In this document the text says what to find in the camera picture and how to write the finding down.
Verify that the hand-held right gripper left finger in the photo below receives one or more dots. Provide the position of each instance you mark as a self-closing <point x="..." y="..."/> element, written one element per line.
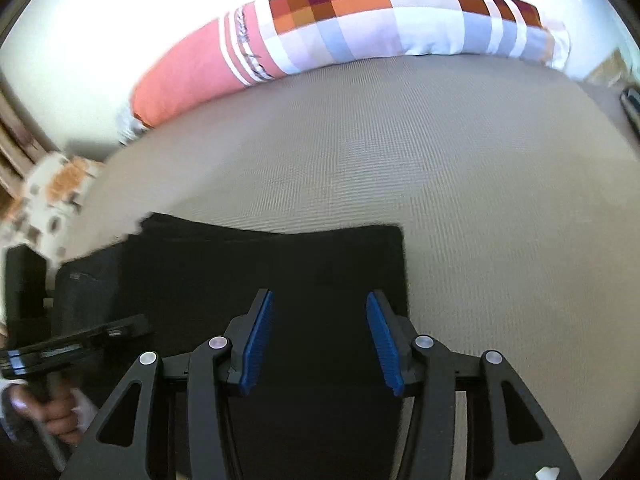
<point x="257" y="345"/>

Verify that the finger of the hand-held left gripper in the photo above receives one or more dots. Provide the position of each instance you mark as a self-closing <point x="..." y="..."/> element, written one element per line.
<point x="127" y="329"/>

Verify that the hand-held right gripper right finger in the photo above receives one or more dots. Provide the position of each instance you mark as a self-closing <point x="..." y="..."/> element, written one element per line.
<point x="385" y="345"/>

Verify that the black pants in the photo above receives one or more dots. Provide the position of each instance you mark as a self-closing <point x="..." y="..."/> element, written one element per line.
<point x="310" y="270"/>

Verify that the person's left hand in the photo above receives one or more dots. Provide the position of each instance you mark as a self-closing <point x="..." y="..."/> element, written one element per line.
<point x="55" y="417"/>

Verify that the floral print pillow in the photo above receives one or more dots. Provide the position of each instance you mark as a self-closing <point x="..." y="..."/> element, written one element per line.
<point x="55" y="185"/>

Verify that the beige textured bed mattress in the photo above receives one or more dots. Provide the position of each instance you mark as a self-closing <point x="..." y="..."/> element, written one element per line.
<point x="450" y="185"/>

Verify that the pink plaid pillow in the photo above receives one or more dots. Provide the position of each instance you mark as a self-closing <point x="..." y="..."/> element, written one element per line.
<point x="350" y="25"/>

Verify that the dark striped cloth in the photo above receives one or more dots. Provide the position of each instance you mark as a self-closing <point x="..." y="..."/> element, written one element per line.
<point x="632" y="107"/>

